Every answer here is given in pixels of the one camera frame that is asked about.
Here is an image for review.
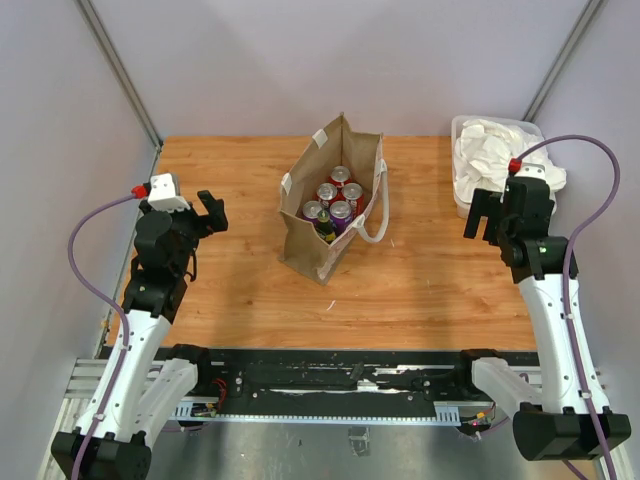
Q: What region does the red cola can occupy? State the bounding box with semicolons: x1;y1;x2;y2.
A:
316;182;340;211
342;182;364;218
328;165;352;189

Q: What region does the purple soda can front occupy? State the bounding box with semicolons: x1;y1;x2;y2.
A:
329;200;353;236

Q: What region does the purple soda can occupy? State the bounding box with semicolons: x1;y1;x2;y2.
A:
301;200;324;222
329;200;353;236

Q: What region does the red cola can back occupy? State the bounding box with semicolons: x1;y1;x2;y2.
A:
328;165;352;189

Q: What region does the burlap canvas bag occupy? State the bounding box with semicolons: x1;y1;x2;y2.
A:
279;114;390;284

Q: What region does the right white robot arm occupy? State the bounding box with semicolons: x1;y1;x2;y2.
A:
452;175;631;461

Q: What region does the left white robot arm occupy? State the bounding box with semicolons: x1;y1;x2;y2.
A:
51;184;228;479

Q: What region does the crumpled white cloth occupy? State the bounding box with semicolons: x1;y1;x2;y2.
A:
455;117;568;196

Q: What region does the purple soda can left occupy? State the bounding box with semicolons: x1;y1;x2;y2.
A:
301;200;324;222

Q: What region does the dark glass bottle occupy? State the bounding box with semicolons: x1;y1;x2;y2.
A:
315;210;336;244

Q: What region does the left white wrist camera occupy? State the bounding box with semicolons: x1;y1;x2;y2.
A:
147;173;191;213

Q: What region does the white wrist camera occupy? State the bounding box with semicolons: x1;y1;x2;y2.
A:
147;173;191;213
515;162;546;181

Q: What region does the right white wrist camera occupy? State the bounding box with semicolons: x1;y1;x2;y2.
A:
515;162;546;181

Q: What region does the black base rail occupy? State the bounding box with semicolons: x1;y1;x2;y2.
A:
209;348;491;413

